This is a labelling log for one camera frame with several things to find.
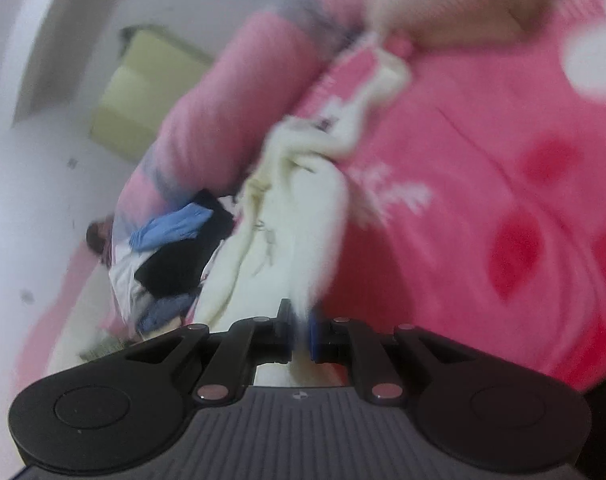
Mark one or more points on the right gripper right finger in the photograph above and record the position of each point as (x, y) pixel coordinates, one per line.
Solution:
(356, 346)

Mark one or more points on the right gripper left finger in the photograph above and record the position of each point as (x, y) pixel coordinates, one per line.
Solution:
(228, 360)

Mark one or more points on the white fleece garment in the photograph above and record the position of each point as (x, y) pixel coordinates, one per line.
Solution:
(292, 215)

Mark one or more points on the blue denim jeans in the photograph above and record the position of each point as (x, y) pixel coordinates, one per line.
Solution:
(164, 310)

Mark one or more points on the black garment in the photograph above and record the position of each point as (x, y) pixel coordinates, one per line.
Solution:
(176, 268)

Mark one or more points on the blue shirt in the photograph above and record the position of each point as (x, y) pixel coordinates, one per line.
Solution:
(184, 224)

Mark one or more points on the white shirt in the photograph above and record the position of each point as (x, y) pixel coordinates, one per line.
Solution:
(131, 297)

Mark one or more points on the pink floral bed blanket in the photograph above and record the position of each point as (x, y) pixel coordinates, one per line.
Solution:
(478, 197)

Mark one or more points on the pink grey rolled duvet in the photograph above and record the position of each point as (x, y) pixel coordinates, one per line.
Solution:
(213, 132)

